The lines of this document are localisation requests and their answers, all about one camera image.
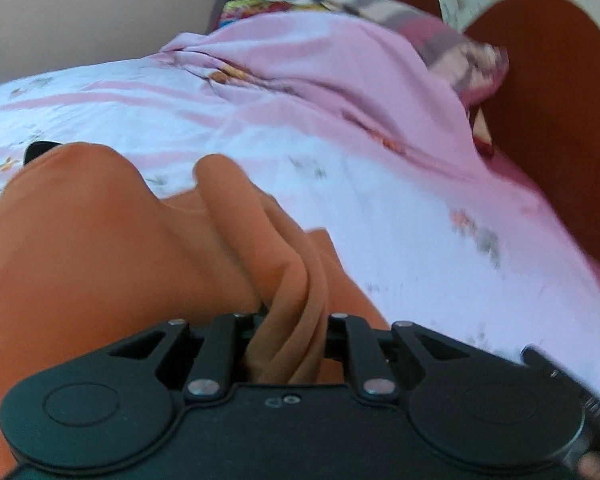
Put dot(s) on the bed with floral sheet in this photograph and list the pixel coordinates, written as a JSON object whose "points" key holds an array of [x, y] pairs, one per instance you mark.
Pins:
{"points": [[380, 185]]}

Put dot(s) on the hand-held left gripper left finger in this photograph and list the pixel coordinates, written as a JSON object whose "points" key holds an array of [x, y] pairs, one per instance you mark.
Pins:
{"points": [[220, 352]]}

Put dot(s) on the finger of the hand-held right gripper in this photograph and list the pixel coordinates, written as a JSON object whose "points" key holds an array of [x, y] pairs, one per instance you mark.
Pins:
{"points": [[542, 360]]}

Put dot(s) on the striped pink grey pillow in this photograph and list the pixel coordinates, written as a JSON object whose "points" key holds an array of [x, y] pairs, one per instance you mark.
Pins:
{"points": [[450, 55]]}

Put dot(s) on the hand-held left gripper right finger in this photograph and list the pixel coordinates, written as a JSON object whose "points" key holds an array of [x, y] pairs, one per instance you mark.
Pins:
{"points": [[360, 355]]}

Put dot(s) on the colourful floral pillow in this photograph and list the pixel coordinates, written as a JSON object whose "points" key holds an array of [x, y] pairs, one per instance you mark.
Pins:
{"points": [[260, 10]]}

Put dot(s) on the orange sweater black collar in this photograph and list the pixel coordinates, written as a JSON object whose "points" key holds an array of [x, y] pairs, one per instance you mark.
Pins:
{"points": [[80, 260]]}

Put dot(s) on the pink blanket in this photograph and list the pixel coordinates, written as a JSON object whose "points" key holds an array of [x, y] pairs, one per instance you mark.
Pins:
{"points": [[330, 70]]}

